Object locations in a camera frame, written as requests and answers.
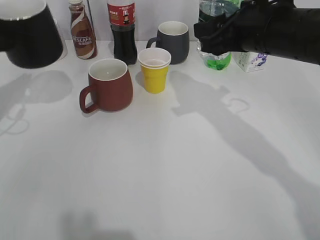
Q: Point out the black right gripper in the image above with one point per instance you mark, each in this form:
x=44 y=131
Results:
x=242 y=31

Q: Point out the clear water bottle green label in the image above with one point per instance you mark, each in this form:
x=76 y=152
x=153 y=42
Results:
x=204 y=6

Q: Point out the black mug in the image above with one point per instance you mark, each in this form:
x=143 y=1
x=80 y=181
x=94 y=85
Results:
x=28 y=33

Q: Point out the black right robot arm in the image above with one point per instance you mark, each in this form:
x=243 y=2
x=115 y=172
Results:
x=273 y=27

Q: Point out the dark grey mug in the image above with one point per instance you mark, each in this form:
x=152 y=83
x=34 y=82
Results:
x=174 y=37

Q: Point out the brown red mug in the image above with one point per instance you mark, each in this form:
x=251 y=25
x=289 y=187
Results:
x=109 y=89

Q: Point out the white ceramic mug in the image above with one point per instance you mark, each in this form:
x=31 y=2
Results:
x=65 y=49

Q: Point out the green soda bottle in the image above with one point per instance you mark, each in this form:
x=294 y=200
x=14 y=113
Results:
x=220 y=61

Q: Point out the yellow paper cup stack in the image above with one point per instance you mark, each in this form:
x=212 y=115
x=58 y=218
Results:
x=154 y=63

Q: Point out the cola bottle red label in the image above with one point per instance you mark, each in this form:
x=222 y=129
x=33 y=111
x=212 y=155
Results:
x=122 y=18

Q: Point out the Nescafe coffee bottle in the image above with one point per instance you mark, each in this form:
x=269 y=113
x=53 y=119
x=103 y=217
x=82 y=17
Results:
x=82 y=33

